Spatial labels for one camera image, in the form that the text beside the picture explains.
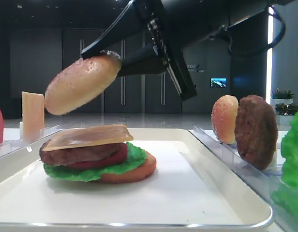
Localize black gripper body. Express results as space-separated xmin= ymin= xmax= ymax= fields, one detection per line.
xmin=130 ymin=0 xmax=197 ymax=101

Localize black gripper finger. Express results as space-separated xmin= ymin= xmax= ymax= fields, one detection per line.
xmin=81 ymin=2 xmax=149 ymax=59
xmin=118 ymin=43 xmax=168 ymax=77

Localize sesame top bun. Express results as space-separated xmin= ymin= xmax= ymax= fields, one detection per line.
xmin=45 ymin=50 xmax=122 ymax=116

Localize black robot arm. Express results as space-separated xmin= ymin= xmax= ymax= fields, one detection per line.
xmin=81 ymin=0 xmax=268 ymax=100

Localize green lettuce leaf on stack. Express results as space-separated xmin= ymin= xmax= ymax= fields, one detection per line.
xmin=43 ymin=142 xmax=148 ymax=182

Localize red tomato slice on stack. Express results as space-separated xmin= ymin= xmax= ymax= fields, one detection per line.
xmin=67 ymin=143 xmax=128 ymax=170

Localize orange cheese slice on stack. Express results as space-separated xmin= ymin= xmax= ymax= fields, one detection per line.
xmin=42 ymin=124 xmax=134 ymax=151

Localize upright orange cheese slice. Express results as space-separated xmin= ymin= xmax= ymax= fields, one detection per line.
xmin=21 ymin=91 xmax=45 ymax=142

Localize upright brown meat patty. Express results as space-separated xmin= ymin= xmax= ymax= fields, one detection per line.
xmin=235 ymin=95 xmax=278 ymax=170

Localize brown meat patty on stack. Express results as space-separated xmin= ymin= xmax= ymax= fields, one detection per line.
xmin=39 ymin=141 xmax=122 ymax=166

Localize upright green lettuce leaf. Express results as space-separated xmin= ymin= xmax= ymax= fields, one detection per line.
xmin=272 ymin=111 xmax=298 ymax=219

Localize upright bun slice far right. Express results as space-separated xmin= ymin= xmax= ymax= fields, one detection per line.
xmin=211 ymin=95 xmax=238 ymax=144

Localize bottom bun slice on tray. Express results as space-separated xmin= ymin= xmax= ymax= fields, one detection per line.
xmin=96 ymin=151 xmax=157 ymax=184

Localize white rectangular metal tray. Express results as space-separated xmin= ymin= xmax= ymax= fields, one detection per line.
xmin=0 ymin=129 xmax=273 ymax=232

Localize background potted plants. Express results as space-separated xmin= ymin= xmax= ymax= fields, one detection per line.
xmin=270 ymin=88 xmax=298 ymax=116

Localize small wall display screen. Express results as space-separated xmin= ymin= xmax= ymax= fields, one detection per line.
xmin=210 ymin=78 xmax=226 ymax=88

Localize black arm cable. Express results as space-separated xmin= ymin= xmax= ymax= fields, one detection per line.
xmin=226 ymin=6 xmax=286 ymax=55

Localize right long clear acrylic rail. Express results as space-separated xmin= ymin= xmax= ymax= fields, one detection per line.
xmin=192 ymin=125 xmax=298 ymax=232

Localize long clear acrylic rail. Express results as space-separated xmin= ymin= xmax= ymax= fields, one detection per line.
xmin=0 ymin=125 xmax=61 ymax=157
xmin=192 ymin=125 xmax=298 ymax=232

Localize left long clear acrylic rail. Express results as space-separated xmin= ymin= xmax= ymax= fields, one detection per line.
xmin=0 ymin=125 xmax=61 ymax=157

